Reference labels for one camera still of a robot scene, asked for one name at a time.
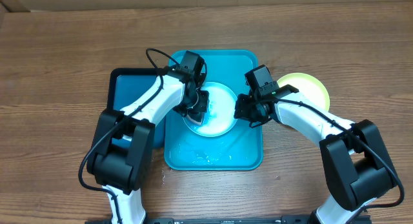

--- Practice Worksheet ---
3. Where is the light blue plate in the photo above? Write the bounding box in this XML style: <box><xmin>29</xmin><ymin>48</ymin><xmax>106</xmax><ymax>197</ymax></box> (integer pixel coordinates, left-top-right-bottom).
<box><xmin>183</xmin><ymin>82</ymin><xmax>237</xmax><ymax>137</ymax></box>

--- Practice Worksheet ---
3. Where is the black water tray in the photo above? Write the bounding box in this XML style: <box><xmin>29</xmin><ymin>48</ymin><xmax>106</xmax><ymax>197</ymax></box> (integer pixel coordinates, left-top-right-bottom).
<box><xmin>106</xmin><ymin>68</ymin><xmax>165</xmax><ymax>149</ymax></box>

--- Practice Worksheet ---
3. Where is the yellow plate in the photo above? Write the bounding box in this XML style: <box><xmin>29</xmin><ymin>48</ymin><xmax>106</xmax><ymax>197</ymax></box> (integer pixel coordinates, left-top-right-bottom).
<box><xmin>277</xmin><ymin>72</ymin><xmax>330</xmax><ymax>111</ymax></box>

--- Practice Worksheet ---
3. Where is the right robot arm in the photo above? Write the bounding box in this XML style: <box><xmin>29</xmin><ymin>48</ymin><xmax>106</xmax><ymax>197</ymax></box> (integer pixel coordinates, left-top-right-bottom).
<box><xmin>234</xmin><ymin>65</ymin><xmax>405</xmax><ymax>223</ymax></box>

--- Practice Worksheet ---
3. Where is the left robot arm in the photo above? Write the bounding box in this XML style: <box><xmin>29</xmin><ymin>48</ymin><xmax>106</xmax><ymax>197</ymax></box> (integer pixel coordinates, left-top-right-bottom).
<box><xmin>78</xmin><ymin>51</ymin><xmax>208</xmax><ymax>223</ymax></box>

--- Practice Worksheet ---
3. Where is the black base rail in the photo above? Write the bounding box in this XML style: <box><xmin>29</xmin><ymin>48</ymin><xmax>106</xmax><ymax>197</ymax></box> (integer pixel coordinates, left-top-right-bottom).
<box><xmin>84</xmin><ymin>214</ymin><xmax>372</xmax><ymax>224</ymax></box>

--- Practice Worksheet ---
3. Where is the teal plastic tray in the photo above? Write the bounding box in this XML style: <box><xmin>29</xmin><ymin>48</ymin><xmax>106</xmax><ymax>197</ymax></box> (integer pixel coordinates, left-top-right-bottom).
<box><xmin>164</xmin><ymin>50</ymin><xmax>263</xmax><ymax>170</ymax></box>

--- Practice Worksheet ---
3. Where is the green and orange sponge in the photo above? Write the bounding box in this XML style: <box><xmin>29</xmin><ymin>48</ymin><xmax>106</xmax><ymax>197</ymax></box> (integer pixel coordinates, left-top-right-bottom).
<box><xmin>186</xmin><ymin>112</ymin><xmax>205</xmax><ymax>125</ymax></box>

